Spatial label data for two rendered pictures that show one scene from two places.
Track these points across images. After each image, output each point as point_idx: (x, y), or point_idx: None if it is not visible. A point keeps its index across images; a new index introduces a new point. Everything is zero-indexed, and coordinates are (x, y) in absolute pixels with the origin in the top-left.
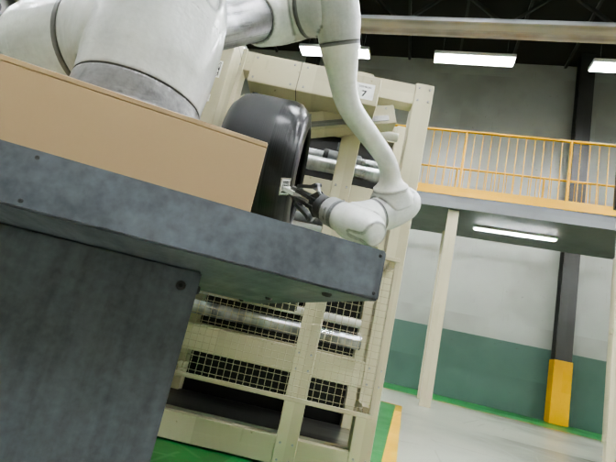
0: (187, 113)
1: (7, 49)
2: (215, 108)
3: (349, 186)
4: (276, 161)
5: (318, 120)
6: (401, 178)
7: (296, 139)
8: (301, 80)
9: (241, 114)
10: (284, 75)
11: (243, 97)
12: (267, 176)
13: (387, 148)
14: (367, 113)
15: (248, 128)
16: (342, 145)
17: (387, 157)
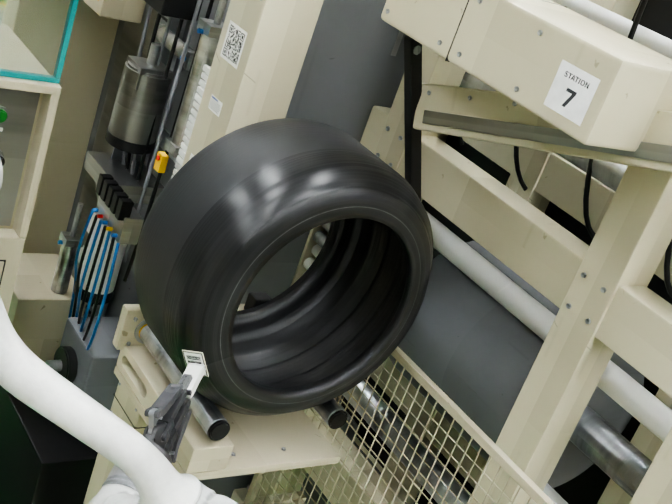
0: None
1: None
2: (223, 135)
3: (611, 290)
4: (171, 320)
5: (526, 122)
6: (160, 498)
7: (210, 284)
8: (461, 34)
9: (159, 205)
10: (436, 16)
11: (195, 155)
12: (167, 338)
13: (103, 448)
14: (42, 387)
15: (155, 241)
16: (629, 172)
17: (110, 460)
